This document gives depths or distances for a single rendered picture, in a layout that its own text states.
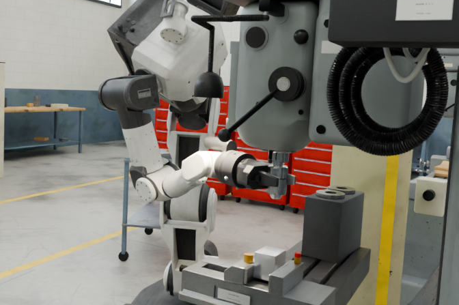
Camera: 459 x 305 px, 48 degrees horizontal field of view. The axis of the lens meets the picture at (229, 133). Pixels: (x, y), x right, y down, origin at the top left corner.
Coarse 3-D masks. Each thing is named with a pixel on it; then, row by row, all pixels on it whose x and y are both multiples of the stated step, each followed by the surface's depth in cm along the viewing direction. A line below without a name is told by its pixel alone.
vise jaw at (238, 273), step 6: (234, 264) 117; (240, 264) 118; (246, 264) 118; (252, 264) 118; (228, 270) 117; (234, 270) 116; (240, 270) 116; (246, 270) 115; (252, 270) 117; (228, 276) 117; (234, 276) 116; (240, 276) 116; (246, 276) 115; (252, 276) 117; (240, 282) 116; (246, 282) 115
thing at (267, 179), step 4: (260, 172) 118; (264, 172) 118; (256, 176) 118; (260, 176) 118; (264, 176) 117; (268, 176) 116; (272, 176) 115; (256, 180) 118; (260, 180) 118; (264, 180) 117; (268, 180) 116; (272, 180) 115; (276, 180) 114; (260, 184) 118; (264, 184) 117; (268, 184) 116; (272, 184) 115; (276, 184) 114
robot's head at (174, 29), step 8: (176, 0) 143; (168, 8) 144; (176, 8) 142; (184, 8) 144; (176, 16) 140; (184, 16) 144; (168, 24) 139; (176, 24) 139; (184, 24) 142; (160, 32) 141; (168, 32) 140; (176, 32) 140; (184, 32) 142; (168, 40) 143; (176, 40) 143
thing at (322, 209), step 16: (320, 192) 160; (336, 192) 161; (352, 192) 166; (320, 208) 157; (336, 208) 154; (352, 208) 162; (304, 224) 160; (320, 224) 157; (336, 224) 154; (352, 224) 164; (304, 240) 160; (320, 240) 157; (336, 240) 154; (352, 240) 165; (320, 256) 157; (336, 256) 155
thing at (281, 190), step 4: (268, 172) 117; (272, 172) 116; (276, 172) 116; (280, 172) 116; (284, 172) 116; (276, 176) 116; (280, 176) 116; (284, 176) 116; (280, 180) 116; (284, 180) 117; (280, 184) 116; (284, 184) 117; (268, 188) 117; (272, 188) 116; (276, 188) 116; (280, 188) 116; (284, 188) 117; (268, 192) 117; (272, 192) 117; (276, 192) 116; (280, 192) 116; (284, 192) 117
